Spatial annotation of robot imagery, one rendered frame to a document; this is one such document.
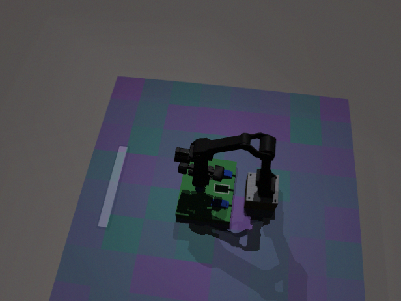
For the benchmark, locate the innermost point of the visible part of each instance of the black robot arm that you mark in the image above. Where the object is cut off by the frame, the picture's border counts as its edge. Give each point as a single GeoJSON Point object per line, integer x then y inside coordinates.
{"type": "Point", "coordinates": [202, 150]}

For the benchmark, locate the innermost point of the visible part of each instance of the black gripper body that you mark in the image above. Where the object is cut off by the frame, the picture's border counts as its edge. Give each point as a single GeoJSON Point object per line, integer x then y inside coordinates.
{"type": "Point", "coordinates": [217, 173]}

